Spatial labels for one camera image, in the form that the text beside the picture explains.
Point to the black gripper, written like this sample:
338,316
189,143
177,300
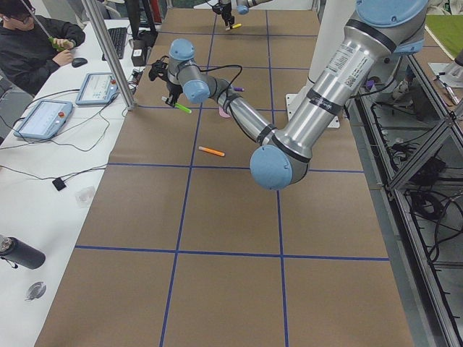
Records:
173,89
226,9

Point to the green highlighter pen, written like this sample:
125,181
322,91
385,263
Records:
183,108

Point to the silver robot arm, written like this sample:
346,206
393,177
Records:
242,6
375,30

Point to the pink mesh pen holder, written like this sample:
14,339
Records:
222,113

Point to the black rectangular device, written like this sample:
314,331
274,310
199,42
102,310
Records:
139,52

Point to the far teach pendant tablet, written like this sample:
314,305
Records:
97,89

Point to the teach pendant tablet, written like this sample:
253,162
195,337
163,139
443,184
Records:
97,89
44,120

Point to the black keyboard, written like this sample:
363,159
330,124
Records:
118,36

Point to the black computer mouse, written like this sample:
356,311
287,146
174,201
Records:
78,62

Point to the near teach pendant tablet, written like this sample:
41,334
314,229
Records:
44,120

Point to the small black box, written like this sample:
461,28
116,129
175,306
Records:
59,184

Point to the person in black jacket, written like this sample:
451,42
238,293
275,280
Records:
34,47

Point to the black water bottle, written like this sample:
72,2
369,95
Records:
17,253

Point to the aluminium frame post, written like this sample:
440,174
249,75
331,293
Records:
103,37

